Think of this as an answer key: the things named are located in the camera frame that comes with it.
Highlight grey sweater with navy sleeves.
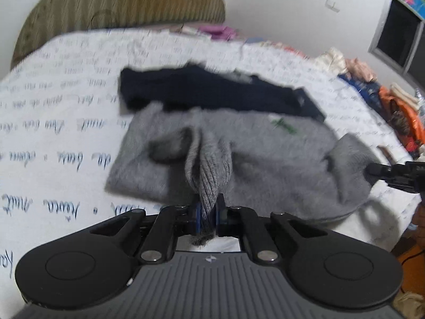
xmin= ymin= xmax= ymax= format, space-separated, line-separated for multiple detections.
xmin=105 ymin=60 xmax=382 ymax=250

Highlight olive padded bed headboard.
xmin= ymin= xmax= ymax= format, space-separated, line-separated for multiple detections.
xmin=10 ymin=0 xmax=227 ymax=70

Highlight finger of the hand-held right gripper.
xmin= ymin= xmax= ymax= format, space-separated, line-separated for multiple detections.
xmin=385 ymin=175 xmax=425 ymax=194
xmin=364 ymin=160 xmax=425 ymax=177

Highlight cream folded clothes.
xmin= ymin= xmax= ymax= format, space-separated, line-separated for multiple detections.
xmin=388 ymin=83 xmax=421 ymax=111

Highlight white script-printed blanket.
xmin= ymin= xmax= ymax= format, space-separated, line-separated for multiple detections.
xmin=0 ymin=23 xmax=424 ymax=319

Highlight dark window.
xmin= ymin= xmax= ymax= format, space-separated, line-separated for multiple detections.
xmin=368 ymin=0 xmax=425 ymax=76

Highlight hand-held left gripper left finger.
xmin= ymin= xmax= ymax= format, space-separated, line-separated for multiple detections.
xmin=88 ymin=203 xmax=203 ymax=265

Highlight purple cloth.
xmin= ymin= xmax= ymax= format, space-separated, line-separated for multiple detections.
xmin=198 ymin=23 xmax=238 ymax=41

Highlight orange cloth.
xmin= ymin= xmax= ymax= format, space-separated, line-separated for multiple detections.
xmin=378 ymin=86 xmax=425 ymax=155

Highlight cream padded jacket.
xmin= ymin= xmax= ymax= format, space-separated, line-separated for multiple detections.
xmin=315 ymin=47 xmax=349 ymax=74

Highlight pink cloth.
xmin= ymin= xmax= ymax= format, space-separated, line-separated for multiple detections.
xmin=343 ymin=57 xmax=376 ymax=82

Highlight red floral cloth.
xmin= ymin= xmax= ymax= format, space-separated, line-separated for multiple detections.
xmin=262 ymin=41 xmax=313 ymax=59

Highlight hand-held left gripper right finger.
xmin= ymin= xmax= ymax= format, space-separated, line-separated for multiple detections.
xmin=213 ymin=194 xmax=329 ymax=264

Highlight blue garment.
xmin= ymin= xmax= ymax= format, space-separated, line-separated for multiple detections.
xmin=338 ymin=73 xmax=386 ymax=114

